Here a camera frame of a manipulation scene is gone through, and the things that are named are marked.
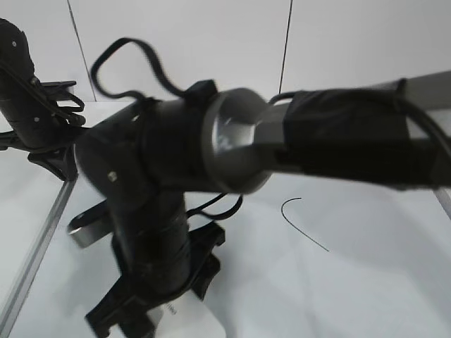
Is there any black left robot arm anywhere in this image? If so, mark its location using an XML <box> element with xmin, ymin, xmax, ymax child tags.
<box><xmin>1</xmin><ymin>19</ymin><xmax>86</xmax><ymax>181</ymax></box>

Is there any white board eraser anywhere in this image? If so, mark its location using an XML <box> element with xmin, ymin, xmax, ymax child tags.
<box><xmin>146</xmin><ymin>291</ymin><xmax>226</xmax><ymax>338</ymax></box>

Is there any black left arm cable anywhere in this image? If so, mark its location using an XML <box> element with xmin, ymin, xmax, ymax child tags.
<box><xmin>0</xmin><ymin>63</ymin><xmax>87</xmax><ymax>126</ymax></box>

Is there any white board with grey frame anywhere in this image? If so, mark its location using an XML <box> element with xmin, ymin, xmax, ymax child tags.
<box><xmin>1</xmin><ymin>152</ymin><xmax>450</xmax><ymax>337</ymax></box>

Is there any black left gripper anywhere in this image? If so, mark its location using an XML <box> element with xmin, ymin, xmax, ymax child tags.
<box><xmin>1</xmin><ymin>81</ymin><xmax>86</xmax><ymax>182</ymax></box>

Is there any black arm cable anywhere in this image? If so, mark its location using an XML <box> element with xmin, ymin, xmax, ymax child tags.
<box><xmin>90</xmin><ymin>37</ymin><xmax>244</xmax><ymax>221</ymax></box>
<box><xmin>0</xmin><ymin>63</ymin><xmax>87</xmax><ymax>126</ymax></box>

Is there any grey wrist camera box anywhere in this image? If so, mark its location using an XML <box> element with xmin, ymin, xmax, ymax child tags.
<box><xmin>67</xmin><ymin>201</ymin><xmax>113</xmax><ymax>249</ymax></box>

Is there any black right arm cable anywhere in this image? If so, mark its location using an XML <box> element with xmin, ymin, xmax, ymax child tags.
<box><xmin>90</xmin><ymin>37</ymin><xmax>244</xmax><ymax>221</ymax></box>

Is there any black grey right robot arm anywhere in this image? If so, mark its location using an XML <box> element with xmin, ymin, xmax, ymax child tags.
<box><xmin>75</xmin><ymin>71</ymin><xmax>450</xmax><ymax>337</ymax></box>

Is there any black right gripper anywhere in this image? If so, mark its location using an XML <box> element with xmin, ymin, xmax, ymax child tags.
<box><xmin>85</xmin><ymin>207</ymin><xmax>226</xmax><ymax>337</ymax></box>

